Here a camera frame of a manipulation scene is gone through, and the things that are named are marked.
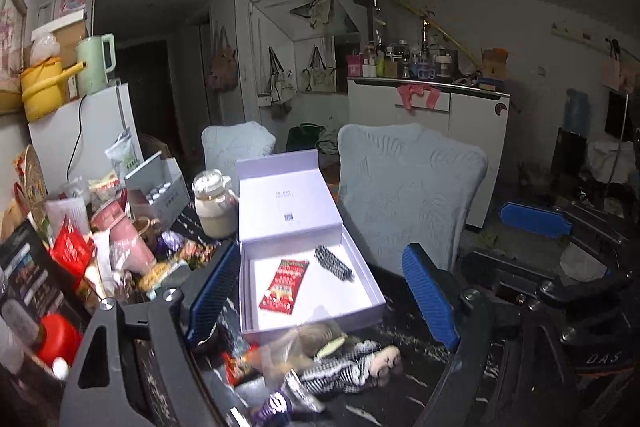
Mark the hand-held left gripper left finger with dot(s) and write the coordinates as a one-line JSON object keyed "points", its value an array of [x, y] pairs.
{"points": [[212, 297]]}

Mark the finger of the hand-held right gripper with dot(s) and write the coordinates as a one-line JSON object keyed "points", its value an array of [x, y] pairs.
{"points": [[535, 219], [500, 269]]}

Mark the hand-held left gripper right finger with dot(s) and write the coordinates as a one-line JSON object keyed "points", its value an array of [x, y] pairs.
{"points": [[430, 299]]}

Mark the red orange snack packet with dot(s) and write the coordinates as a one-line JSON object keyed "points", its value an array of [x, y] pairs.
{"points": [[235, 367]]}

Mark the striped plush toy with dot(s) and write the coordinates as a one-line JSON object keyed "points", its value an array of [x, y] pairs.
{"points": [[345, 369]]}

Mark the lavender gift box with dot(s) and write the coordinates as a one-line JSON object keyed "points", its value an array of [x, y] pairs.
{"points": [[295, 207]]}

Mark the pile of wrapped candies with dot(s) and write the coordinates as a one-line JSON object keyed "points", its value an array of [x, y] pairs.
{"points": [[192, 249]]}

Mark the white ceramic jar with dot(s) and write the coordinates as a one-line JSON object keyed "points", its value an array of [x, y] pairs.
{"points": [[212, 212]]}

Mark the white cabinet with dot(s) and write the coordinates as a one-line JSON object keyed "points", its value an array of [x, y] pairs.
{"points": [[475, 142]]}

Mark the pink cup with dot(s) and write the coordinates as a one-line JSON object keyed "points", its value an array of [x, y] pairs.
{"points": [[130, 242]]}

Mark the blue water jug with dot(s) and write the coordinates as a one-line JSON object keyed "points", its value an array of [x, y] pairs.
{"points": [[576, 112]]}

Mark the large light blue covered chair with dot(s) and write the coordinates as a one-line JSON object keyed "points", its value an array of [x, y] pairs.
{"points": [[405, 187]]}

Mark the grey box with small bottles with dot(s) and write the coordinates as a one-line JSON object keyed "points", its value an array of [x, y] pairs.
{"points": [[157, 192]]}

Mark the purple silver tube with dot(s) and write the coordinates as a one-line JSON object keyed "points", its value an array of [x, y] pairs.
{"points": [[287, 402]]}

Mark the red foil pouch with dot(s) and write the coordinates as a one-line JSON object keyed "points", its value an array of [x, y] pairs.
{"points": [[70, 249]]}

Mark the small light blue covered chair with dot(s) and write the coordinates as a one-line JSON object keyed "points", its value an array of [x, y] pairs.
{"points": [[235, 147]]}

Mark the red plastic bottle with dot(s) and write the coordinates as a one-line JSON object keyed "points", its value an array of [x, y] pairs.
{"points": [[60, 337]]}

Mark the open cardboard box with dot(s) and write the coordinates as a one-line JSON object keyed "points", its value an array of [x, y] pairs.
{"points": [[495, 64]]}

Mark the green white pouch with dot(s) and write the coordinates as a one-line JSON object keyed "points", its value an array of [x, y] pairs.
{"points": [[122, 157]]}

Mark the white ribbed cup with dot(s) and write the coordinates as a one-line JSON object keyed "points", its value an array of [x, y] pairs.
{"points": [[67, 214]]}

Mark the white capped bottle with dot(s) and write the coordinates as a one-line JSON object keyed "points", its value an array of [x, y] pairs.
{"points": [[61, 368]]}

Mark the pink cloth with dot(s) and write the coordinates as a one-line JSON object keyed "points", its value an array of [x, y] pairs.
{"points": [[417, 96]]}

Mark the green bag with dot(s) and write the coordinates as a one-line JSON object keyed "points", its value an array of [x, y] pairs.
{"points": [[305, 138]]}

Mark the dark printed carton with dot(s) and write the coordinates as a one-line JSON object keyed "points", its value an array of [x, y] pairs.
{"points": [[30, 272]]}

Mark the row of bottles and jars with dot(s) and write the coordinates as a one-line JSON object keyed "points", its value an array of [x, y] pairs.
{"points": [[410, 62]]}

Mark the white fridge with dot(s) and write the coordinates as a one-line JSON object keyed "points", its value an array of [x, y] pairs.
{"points": [[95, 132]]}

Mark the woven basket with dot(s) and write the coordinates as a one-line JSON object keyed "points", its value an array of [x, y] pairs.
{"points": [[32, 182]]}

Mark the bamboo pole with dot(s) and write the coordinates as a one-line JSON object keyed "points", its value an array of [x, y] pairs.
{"points": [[435, 24]]}

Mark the white tote bag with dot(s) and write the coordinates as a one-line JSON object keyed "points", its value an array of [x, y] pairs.
{"points": [[317, 77], [279, 84]]}

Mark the brown hanging bag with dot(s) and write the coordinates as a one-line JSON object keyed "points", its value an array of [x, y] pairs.
{"points": [[223, 72]]}

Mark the pink paper box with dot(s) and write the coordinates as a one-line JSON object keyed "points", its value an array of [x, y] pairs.
{"points": [[355, 66]]}

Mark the green electric kettle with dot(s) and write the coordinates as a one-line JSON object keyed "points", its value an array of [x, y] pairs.
{"points": [[92, 67]]}

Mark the yellow pot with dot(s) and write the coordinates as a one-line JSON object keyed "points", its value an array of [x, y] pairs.
{"points": [[42, 94]]}

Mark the cardboard box with white lid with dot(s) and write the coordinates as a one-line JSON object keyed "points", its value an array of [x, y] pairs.
{"points": [[65, 39]]}

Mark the beige hanging bag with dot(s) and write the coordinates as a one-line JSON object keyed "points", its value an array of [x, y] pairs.
{"points": [[312, 9]]}

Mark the framed picture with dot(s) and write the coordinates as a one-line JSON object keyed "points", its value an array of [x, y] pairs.
{"points": [[12, 32]]}

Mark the wall hook rail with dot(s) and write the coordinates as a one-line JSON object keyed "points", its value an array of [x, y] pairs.
{"points": [[570, 32]]}

